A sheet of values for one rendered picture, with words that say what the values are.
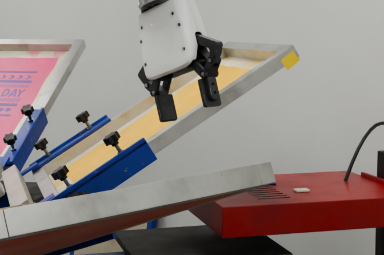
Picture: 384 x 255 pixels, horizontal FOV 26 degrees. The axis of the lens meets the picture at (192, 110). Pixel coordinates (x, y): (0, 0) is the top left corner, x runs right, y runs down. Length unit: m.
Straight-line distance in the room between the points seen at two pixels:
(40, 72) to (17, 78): 0.09
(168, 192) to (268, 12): 2.45
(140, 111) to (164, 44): 1.57
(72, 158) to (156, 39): 1.56
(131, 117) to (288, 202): 0.63
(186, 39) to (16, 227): 0.34
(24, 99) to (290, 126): 1.15
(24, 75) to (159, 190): 2.13
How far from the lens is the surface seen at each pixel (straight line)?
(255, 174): 1.44
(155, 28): 1.19
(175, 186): 1.30
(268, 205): 2.39
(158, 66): 1.19
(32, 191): 3.42
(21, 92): 3.26
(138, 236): 2.65
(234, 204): 2.38
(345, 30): 3.43
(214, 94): 1.15
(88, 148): 2.72
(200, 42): 1.16
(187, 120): 2.21
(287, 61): 2.29
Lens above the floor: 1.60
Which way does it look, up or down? 6 degrees down
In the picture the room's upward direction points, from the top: straight up
